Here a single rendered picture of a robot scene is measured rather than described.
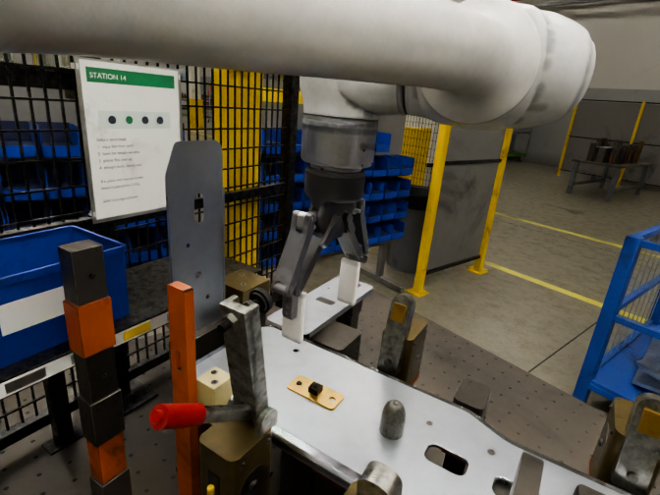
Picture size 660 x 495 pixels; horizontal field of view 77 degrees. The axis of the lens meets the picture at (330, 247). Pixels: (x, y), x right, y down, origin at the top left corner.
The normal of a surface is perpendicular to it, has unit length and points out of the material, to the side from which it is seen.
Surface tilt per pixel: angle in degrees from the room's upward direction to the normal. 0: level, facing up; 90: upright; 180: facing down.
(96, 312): 90
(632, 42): 90
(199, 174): 90
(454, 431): 0
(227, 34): 125
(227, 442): 0
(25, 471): 0
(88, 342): 90
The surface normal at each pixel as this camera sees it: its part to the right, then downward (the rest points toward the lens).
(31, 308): 0.86, 0.24
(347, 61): 0.32, 0.89
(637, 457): -0.51, 0.04
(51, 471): 0.08, -0.94
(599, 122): -0.77, 0.15
